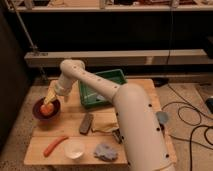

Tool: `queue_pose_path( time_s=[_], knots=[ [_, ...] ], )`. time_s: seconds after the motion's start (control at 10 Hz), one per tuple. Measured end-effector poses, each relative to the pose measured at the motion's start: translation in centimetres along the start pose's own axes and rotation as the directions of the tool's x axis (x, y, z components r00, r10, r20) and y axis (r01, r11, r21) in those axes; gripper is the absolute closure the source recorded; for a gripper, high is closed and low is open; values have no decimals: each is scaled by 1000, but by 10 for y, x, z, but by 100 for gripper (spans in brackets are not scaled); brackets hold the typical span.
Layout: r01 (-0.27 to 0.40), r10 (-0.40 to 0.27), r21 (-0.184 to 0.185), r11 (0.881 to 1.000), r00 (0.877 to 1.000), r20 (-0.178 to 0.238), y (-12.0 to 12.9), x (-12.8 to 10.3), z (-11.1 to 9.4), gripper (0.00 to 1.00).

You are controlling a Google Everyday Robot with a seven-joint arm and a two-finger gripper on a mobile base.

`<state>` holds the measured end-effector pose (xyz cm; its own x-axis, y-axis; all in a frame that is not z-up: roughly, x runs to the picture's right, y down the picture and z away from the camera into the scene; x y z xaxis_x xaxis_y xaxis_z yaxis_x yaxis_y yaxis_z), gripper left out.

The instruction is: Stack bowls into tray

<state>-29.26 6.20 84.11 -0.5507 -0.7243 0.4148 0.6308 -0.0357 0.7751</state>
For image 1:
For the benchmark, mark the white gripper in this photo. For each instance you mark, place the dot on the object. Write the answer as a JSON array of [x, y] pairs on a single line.
[[62, 88]]

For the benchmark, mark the orange ball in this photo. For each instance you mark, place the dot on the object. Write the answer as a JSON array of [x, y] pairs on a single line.
[[47, 109]]

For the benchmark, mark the dark red bowl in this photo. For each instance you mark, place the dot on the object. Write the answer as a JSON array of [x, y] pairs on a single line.
[[40, 116]]

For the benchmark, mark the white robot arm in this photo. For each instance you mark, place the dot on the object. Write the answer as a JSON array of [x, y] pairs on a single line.
[[143, 139]]

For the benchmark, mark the green plastic tray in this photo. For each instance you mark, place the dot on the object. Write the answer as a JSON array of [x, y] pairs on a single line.
[[90, 98]]

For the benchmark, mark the orange carrot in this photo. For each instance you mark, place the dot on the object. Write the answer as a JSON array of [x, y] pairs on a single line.
[[49, 149]]

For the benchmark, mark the black binder clip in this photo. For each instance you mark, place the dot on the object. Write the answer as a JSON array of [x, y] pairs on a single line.
[[116, 134]]

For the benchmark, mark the wooden shelf rack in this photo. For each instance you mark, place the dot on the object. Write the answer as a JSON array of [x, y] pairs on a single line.
[[104, 33]]

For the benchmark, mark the blue crumpled cloth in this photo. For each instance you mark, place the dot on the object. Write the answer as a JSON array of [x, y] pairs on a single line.
[[105, 152]]

